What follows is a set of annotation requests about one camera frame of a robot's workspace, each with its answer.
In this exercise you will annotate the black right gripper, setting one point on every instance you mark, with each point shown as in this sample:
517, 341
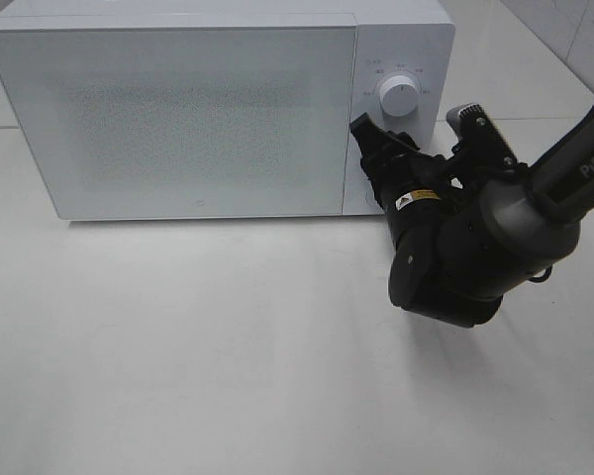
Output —
405, 182

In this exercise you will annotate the white microwave door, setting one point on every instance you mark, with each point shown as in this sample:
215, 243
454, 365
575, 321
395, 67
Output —
167, 124

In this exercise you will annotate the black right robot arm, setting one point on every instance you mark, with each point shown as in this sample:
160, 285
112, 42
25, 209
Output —
470, 227

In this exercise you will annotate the white upper microwave knob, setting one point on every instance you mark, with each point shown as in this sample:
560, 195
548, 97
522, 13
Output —
399, 95

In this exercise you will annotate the white microwave oven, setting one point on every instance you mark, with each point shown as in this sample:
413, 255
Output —
391, 37

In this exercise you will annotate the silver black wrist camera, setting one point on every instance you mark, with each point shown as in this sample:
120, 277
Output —
479, 141

